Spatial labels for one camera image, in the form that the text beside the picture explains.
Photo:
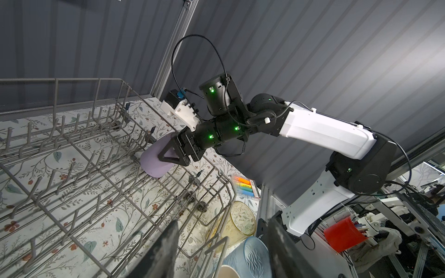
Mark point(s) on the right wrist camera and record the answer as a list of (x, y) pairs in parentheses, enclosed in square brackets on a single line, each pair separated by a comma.
[(175, 104)]

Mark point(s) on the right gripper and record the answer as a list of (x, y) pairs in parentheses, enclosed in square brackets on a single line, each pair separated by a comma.
[(179, 148)]

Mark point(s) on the grey wire dish rack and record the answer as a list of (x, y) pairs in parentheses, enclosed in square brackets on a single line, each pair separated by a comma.
[(75, 201)]

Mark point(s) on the yellow transparent cup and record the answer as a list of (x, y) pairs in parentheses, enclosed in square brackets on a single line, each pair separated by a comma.
[(240, 224)]

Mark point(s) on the beige cup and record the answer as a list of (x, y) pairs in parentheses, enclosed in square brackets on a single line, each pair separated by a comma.
[(227, 271)]

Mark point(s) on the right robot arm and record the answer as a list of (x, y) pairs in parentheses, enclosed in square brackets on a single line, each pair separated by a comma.
[(359, 163)]

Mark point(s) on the blue textured cup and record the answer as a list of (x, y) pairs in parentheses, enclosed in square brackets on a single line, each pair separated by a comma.
[(250, 259)]

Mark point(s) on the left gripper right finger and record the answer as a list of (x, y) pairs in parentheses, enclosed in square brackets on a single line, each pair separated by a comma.
[(285, 259)]

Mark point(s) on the purple cup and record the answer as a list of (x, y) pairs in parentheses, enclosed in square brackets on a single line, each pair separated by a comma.
[(150, 162)]

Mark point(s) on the red plastic cup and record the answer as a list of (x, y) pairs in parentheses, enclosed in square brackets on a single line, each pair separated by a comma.
[(343, 235)]

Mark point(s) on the highlighter pack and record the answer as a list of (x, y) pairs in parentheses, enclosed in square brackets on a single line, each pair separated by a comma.
[(246, 186)]

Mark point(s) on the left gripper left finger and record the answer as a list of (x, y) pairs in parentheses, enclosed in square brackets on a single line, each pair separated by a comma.
[(159, 262)]

